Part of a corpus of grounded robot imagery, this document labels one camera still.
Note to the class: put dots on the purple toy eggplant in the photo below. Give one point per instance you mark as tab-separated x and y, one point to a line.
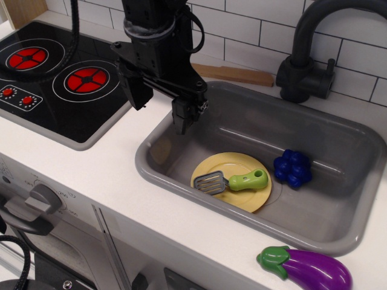
307	269

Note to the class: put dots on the black faucet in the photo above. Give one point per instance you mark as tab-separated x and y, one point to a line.
297	76

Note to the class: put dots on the grey oven knob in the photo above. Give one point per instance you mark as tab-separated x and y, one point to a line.
43	199

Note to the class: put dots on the black toy stove top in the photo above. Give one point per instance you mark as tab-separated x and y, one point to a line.
80	104

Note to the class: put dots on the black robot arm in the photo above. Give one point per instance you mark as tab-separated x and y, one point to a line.
156	19

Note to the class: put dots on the grey oven door handle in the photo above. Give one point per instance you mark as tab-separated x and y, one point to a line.
39	226

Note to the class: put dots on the yellow plate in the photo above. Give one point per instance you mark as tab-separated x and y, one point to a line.
232	163

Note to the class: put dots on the wooden side panel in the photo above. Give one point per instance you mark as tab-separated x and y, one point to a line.
22	12

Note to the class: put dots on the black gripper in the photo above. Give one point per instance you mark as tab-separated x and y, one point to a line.
164	65

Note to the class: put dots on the blue toy grapes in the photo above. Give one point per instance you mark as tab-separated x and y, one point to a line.
293	167

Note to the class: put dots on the wooden block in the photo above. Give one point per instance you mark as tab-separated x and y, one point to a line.
235	74

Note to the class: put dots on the green handled grey spatula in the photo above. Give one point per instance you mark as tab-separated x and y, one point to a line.
214	183

